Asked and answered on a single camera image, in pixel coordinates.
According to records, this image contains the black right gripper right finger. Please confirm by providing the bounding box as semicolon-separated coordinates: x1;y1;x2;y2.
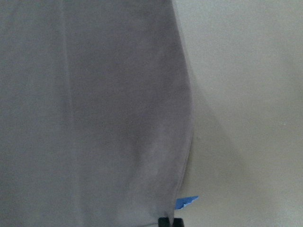
172;218;184;227

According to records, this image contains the brown t-shirt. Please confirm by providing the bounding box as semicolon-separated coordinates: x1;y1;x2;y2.
0;0;193;227

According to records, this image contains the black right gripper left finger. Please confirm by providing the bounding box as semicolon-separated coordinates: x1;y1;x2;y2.
158;217;171;227

